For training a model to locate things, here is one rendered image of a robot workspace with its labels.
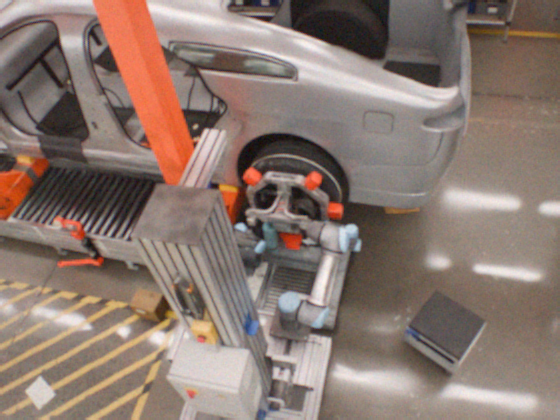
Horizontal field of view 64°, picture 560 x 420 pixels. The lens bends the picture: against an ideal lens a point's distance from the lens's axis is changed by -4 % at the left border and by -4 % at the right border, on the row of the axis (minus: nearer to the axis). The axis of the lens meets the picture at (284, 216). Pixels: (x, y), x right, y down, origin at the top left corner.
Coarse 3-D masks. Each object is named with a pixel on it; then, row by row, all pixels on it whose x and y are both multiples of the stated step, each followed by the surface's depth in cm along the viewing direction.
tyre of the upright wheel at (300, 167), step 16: (272, 144) 311; (288, 144) 304; (304, 144) 303; (256, 160) 312; (272, 160) 298; (288, 160) 294; (304, 160) 295; (320, 160) 300; (304, 176) 296; (336, 176) 306; (336, 192) 303
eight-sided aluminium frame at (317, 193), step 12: (264, 180) 296; (276, 180) 294; (288, 180) 291; (300, 180) 290; (252, 192) 309; (312, 192) 293; (324, 192) 300; (252, 204) 320; (324, 204) 299; (324, 216) 309
